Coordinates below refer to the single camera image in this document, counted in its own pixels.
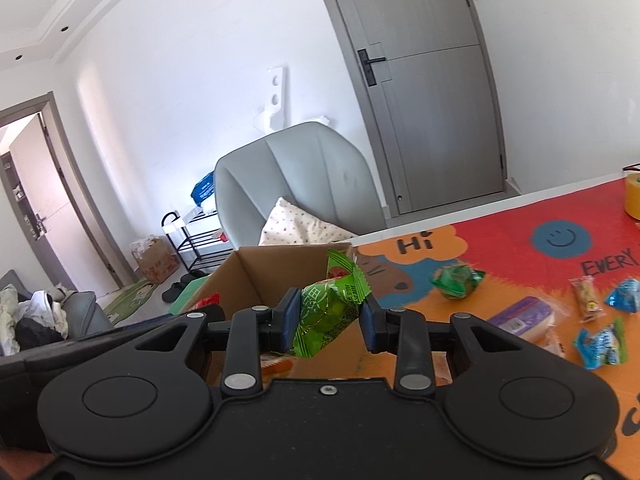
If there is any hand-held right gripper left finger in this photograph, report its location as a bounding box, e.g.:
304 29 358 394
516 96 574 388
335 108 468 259
135 287 301 398

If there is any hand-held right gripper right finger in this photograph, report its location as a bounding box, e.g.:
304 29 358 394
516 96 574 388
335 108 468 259
360 297 506 396

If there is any light green snack packet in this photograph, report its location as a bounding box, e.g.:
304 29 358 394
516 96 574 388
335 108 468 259
292 249 372 359

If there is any orange cracker packet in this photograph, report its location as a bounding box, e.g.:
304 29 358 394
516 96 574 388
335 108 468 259
260 352 293 376

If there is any dark green candy packet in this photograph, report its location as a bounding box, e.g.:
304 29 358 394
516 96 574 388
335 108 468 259
431 263 487 301

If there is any purple bread packet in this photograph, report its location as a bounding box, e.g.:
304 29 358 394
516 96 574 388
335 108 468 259
487 296 566 356

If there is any small clear candy packet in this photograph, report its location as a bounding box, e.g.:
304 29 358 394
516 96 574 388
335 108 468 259
571 276 601 323

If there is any blue and green snack packet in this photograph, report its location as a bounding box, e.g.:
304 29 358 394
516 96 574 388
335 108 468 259
574 319 630 371

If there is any black cloth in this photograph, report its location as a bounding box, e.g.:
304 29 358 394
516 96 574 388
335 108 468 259
15 317 56 353

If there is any white cloth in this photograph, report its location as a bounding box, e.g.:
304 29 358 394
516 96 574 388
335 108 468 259
30 287 68 336

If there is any white dotted pillow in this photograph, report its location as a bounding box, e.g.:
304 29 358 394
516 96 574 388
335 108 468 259
258 197 358 247

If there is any grey sofa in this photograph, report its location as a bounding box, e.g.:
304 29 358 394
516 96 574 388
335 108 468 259
0 269 113 356

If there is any black shoe rack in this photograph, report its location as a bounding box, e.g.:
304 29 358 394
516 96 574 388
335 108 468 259
161 207 236 273

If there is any green floor rug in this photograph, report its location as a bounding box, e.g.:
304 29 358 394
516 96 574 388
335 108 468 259
102 280 161 323

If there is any brown printed cardboard box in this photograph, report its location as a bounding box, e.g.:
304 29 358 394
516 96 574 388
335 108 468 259
131 237 181 283

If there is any white box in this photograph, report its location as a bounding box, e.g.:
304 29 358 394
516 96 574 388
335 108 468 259
177 205 218 223

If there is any colourful printed mat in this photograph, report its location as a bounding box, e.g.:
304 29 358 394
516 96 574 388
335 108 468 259
170 172 640 480

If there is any grey armchair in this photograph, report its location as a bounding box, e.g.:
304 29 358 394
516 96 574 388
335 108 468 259
215 121 388 251

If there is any blue plastic bag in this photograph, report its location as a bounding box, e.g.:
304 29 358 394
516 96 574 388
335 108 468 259
191 171 217 206

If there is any brown door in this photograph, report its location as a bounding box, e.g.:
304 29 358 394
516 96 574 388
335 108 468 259
7 112 113 291

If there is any grey door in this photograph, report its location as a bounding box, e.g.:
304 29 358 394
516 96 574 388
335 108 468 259
307 0 523 218

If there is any white foam board with holes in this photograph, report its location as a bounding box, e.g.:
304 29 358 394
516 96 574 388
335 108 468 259
252 65 288 133

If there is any yellow tape roll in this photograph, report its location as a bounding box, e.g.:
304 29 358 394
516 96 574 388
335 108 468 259
625 172 640 220

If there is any black door handle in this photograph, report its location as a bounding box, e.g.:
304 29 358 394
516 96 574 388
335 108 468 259
357 48 387 86

